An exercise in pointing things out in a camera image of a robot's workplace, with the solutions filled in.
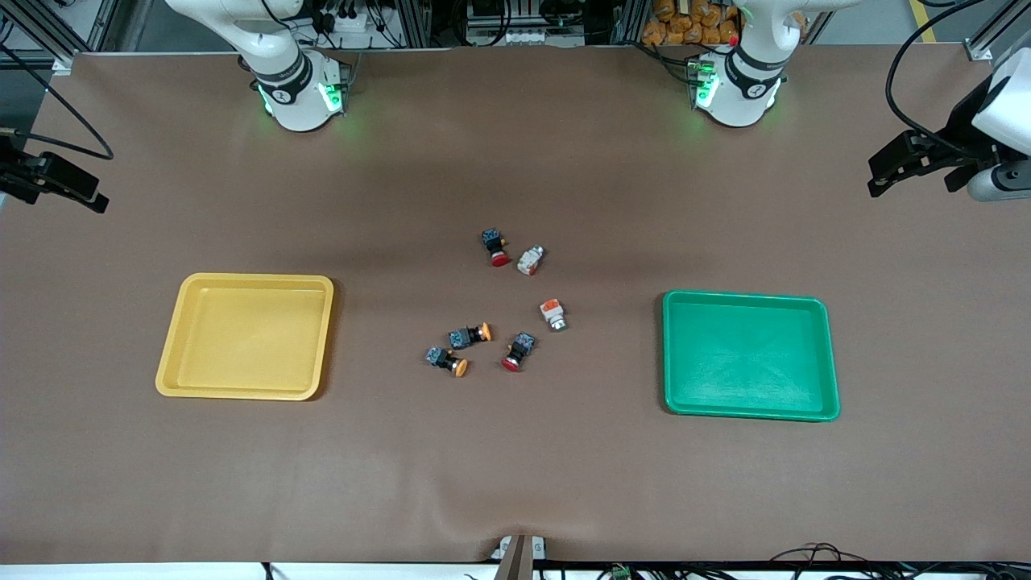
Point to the red push button switch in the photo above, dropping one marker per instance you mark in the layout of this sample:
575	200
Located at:
491	240
522	345

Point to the yellow plastic tray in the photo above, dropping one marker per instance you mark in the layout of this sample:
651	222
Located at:
242	338

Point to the pile of orange objects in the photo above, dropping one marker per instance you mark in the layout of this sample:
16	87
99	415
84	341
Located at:
668	24

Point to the white button with orange block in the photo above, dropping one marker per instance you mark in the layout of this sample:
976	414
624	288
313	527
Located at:
552	310

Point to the yellow push button switch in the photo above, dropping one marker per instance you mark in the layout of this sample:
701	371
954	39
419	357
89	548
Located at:
439	357
463	337

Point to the white power strip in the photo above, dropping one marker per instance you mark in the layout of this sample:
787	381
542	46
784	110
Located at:
346	24

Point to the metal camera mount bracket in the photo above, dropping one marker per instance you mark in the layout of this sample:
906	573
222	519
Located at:
515	560

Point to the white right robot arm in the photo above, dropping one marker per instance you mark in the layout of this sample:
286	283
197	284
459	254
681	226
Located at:
298	113

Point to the aluminium frame post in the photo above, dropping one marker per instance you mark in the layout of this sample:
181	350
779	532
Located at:
64	63
979	52

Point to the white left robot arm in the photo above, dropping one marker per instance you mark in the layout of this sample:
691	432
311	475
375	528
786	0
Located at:
737	105

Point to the green plastic tray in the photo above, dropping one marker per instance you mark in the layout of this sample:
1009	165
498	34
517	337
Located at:
749	362

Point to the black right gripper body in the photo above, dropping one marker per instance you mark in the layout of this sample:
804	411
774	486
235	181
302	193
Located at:
11	169

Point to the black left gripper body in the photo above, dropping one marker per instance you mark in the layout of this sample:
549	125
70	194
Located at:
961	122

